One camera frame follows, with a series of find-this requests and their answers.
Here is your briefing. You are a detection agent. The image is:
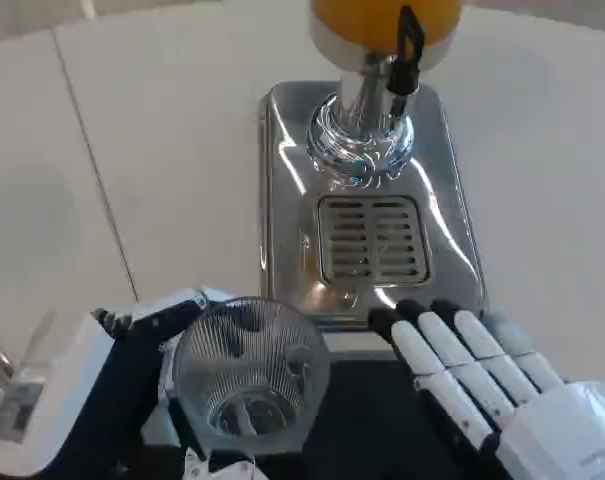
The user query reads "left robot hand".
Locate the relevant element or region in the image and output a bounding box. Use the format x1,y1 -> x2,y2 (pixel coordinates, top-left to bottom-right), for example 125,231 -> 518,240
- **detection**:
0,286 -> 264,480

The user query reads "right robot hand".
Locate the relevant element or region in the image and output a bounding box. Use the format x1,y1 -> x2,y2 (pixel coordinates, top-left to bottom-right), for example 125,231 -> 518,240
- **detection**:
368,297 -> 605,480

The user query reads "clear ribbed glass cup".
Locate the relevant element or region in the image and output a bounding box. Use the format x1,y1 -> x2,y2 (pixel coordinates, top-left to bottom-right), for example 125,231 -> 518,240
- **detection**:
173,295 -> 332,458

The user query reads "steel slotted drain grid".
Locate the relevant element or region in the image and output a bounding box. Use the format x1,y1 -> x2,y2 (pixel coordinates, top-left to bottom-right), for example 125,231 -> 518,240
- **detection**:
316,194 -> 433,287

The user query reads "steel drip tray base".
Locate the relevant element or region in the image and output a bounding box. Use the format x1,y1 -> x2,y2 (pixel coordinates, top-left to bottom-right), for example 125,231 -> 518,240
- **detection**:
258,79 -> 490,332

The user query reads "black dispenser tap lever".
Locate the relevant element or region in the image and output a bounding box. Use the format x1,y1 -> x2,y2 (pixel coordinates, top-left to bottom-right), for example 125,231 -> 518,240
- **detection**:
385,5 -> 427,96

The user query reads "orange juice drink dispenser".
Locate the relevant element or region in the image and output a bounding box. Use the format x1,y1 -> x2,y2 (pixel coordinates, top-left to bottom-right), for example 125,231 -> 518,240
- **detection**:
305,0 -> 464,177

